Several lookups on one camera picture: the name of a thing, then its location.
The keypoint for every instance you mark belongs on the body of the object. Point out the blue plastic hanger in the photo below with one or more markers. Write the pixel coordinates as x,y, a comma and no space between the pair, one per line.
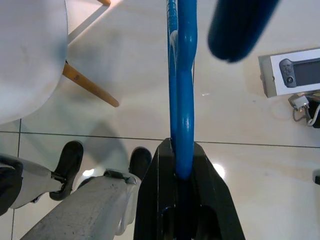
185,112

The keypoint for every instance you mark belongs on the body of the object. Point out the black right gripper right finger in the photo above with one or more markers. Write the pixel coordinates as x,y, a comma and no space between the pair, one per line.
215,205

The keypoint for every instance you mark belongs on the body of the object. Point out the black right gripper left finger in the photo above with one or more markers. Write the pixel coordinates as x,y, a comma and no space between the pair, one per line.
155,200

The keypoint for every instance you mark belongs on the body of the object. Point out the white plastic chair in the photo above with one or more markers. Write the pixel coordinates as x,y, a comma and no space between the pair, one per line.
30,50

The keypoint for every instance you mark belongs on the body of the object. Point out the white product box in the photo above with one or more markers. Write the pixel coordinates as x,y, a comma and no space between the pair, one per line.
295,72

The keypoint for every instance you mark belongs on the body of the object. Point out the silver robot left leg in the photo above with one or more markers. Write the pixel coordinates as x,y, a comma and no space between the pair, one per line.
15,185

